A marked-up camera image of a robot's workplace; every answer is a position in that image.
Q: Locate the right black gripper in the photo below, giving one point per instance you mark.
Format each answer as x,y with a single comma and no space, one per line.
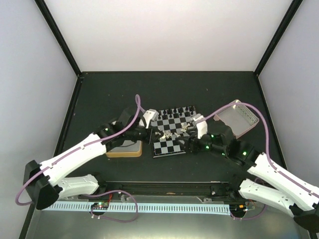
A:
189,142

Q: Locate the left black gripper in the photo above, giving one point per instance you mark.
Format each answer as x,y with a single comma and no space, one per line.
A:
149,136

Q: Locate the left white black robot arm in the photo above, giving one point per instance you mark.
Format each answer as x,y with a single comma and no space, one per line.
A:
48,181

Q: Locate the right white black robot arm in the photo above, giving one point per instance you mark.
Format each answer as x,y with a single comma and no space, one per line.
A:
283,190

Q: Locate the small green circuit board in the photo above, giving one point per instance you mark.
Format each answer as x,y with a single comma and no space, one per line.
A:
100,206

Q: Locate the gold metal tin tray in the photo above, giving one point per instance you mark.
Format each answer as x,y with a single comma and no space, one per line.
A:
126,150

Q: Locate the black and silver chessboard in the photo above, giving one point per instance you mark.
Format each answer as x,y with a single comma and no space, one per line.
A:
173,123

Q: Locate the pink metal tin tray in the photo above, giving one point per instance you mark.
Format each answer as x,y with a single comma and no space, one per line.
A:
239,118

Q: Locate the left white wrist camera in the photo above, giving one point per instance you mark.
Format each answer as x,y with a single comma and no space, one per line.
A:
150,115

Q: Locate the light blue cable duct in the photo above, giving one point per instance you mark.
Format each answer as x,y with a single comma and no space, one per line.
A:
165,208

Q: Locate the black aluminium frame left post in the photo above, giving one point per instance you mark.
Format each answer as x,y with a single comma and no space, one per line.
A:
42,6

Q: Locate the black aluminium frame post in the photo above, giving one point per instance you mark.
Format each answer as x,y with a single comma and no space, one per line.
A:
285,22
42,6

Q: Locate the black aluminium frame right post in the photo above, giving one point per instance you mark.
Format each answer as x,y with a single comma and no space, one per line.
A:
285,22

